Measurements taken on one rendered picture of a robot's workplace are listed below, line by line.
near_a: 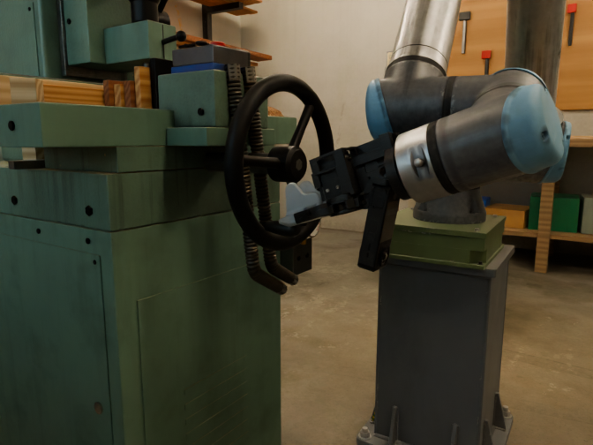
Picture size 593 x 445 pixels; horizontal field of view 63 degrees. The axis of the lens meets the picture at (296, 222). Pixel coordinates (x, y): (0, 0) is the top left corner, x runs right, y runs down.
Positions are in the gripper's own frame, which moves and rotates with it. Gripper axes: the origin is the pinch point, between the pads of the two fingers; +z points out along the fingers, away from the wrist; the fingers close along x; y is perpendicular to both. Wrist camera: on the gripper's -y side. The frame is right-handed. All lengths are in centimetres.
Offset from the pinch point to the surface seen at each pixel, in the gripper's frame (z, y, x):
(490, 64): 25, 86, -338
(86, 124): 17.6, 21.3, 16.7
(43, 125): 17.8, 21.0, 22.8
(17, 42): 53, 53, 3
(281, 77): -2.6, 22.4, -5.2
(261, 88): -1.9, 20.4, -0.1
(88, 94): 30.2, 32.0, 5.9
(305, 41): 167, 172, -332
